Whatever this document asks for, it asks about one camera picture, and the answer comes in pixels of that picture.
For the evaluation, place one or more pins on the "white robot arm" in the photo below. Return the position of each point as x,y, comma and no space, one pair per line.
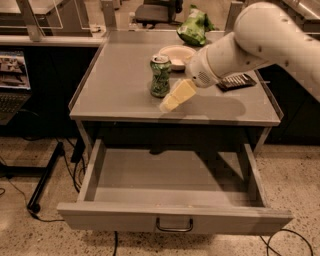
263,34

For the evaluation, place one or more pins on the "black desk leg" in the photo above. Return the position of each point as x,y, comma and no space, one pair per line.
33,205

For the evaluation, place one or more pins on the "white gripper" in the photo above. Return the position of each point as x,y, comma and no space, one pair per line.
197,71

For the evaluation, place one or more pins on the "white bowl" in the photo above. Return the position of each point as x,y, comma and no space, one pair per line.
179,55

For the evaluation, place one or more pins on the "black drawer handle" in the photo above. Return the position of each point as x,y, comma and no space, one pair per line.
174,225

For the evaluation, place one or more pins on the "green chip bag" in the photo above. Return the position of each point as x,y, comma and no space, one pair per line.
193,30

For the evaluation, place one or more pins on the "black snack bar wrapper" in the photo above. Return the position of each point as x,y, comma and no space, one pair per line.
236,82

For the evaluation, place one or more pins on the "green soda can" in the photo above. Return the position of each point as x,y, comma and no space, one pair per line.
161,68

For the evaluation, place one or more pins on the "open grey top drawer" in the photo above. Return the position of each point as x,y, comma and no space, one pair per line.
127,189

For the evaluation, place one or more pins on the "black office chair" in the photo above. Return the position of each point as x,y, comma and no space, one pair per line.
158,11

